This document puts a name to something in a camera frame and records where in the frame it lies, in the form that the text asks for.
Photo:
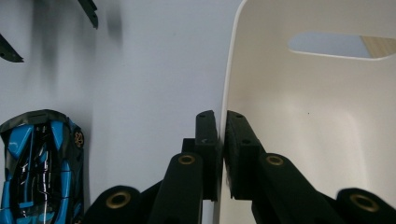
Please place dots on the white plastic bin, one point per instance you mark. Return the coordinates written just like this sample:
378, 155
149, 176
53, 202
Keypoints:
311, 109

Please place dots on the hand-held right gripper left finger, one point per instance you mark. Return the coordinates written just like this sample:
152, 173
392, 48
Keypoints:
186, 186

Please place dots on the blue toy car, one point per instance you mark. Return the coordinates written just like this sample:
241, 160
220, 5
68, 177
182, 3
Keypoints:
31, 140

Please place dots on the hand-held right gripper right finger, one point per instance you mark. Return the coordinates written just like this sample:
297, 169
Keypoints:
280, 189

